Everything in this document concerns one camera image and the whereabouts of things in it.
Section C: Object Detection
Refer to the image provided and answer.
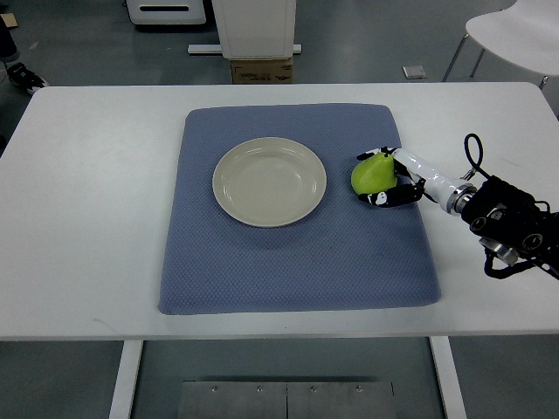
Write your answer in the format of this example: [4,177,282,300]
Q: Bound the brown cardboard box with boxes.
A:
[231,58,293,85]

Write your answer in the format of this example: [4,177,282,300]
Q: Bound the black white sneaker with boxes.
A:
[5,62,50,95]

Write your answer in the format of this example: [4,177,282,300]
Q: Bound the white table leg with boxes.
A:
[108,340,143,419]
[429,336,467,419]

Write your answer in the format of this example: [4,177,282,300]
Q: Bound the cream ceramic plate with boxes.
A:
[212,137,327,228]

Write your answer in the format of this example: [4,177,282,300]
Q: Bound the blue quilted mat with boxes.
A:
[158,104,440,315]

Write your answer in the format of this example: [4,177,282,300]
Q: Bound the person leg dark trousers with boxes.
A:
[0,19,20,64]

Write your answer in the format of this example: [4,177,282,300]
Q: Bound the white appliance with slot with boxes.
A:
[124,0,206,25]

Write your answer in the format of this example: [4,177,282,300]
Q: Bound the grey floor plate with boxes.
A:
[402,65,427,79]

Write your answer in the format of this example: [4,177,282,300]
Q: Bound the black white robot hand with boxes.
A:
[354,147,476,215]

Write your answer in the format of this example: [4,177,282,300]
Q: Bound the white cabinet pedestal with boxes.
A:
[188,0,302,60]

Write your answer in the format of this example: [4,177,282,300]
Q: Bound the white right table leg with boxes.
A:
[429,336,467,419]

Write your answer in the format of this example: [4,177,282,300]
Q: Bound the white chair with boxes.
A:
[443,1,558,86]

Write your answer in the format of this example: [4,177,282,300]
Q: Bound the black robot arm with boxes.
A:
[455,176,558,279]

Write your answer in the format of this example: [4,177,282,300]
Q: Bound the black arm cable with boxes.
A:
[462,133,494,181]

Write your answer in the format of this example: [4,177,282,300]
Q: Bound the green pear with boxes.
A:
[350,153,397,195]

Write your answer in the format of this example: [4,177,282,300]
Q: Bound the white left table leg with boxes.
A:
[108,340,143,419]

